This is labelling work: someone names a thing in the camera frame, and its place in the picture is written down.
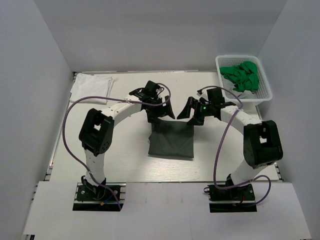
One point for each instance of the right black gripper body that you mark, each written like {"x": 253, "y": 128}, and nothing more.
{"x": 201, "y": 110}

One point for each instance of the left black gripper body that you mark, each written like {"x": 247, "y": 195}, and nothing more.
{"x": 154, "y": 111}

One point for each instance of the dark grey t-shirt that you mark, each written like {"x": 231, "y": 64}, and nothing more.
{"x": 171, "y": 139}

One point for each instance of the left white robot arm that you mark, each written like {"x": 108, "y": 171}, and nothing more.
{"x": 96, "y": 133}

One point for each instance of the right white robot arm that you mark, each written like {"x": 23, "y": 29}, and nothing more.
{"x": 261, "y": 141}

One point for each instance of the grey t-shirt in basket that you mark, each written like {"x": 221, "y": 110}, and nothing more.
{"x": 241, "y": 95}

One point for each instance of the green t-shirt in basket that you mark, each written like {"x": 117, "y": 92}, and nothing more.
{"x": 244, "y": 76}

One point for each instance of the white plastic basket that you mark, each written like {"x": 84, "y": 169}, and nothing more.
{"x": 263, "y": 94}

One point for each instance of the white folded t-shirt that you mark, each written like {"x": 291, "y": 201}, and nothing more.
{"x": 87, "y": 85}

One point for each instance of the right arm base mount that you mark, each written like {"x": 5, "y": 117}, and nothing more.
{"x": 236, "y": 200}

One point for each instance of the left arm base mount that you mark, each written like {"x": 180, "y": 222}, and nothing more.
{"x": 85, "y": 200}

